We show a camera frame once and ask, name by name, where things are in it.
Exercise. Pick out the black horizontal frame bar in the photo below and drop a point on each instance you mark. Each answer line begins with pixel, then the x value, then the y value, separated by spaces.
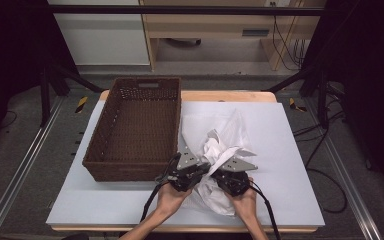
pixel 180 10

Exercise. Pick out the light wooden desk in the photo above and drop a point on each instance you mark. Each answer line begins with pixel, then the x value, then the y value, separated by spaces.
pixel 210 23

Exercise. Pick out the yellow black tape marker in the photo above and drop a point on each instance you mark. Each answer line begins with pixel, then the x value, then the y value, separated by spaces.
pixel 81 104
pixel 295 105

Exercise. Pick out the person's right hand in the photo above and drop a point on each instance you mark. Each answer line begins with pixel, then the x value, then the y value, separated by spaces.
pixel 246 203

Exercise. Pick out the light grey table board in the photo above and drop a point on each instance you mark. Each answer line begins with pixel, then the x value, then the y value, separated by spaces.
pixel 280 133

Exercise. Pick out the wooden table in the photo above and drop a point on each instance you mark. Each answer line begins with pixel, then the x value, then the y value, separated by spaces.
pixel 226 96

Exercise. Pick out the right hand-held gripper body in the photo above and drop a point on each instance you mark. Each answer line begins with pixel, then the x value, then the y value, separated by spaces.
pixel 236 176

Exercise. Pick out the white cabinet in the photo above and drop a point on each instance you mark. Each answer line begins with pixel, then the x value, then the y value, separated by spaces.
pixel 103 36

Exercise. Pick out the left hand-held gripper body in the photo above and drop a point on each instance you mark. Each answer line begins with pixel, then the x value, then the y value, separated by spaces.
pixel 186 161

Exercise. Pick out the person's left hand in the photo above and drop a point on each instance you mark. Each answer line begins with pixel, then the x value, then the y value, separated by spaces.
pixel 171 200

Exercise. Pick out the black metal stand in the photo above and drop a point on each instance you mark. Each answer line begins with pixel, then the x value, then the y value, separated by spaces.
pixel 45 100
pixel 322 103

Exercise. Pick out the black curtain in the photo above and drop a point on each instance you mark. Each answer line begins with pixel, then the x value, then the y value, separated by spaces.
pixel 370 83
pixel 10 60

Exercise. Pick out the aluminium floor rail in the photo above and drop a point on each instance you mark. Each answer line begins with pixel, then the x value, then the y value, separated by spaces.
pixel 20 166
pixel 350 180

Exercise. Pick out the white garment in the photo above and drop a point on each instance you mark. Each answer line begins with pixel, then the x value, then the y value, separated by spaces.
pixel 218 151

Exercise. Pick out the brown wicker basket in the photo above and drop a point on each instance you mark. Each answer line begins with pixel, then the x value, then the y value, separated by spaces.
pixel 136 130

